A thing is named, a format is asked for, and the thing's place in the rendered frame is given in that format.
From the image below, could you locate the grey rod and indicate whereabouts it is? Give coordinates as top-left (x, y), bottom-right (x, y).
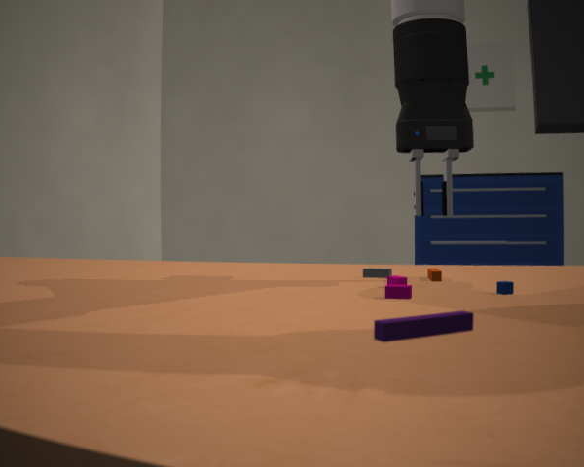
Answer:
top-left (363, 268), bottom-right (392, 278)

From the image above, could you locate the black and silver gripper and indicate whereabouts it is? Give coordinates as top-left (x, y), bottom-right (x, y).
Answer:
top-left (391, 0), bottom-right (474, 216)

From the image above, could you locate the dark purple rod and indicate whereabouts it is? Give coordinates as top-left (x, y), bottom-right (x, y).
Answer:
top-left (374, 311), bottom-right (473, 342)

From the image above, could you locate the small dark blue cube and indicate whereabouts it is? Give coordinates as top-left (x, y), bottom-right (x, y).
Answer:
top-left (496, 281), bottom-right (514, 295)

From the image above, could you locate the orange rod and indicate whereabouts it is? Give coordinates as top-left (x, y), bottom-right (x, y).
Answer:
top-left (428, 269), bottom-right (442, 281)

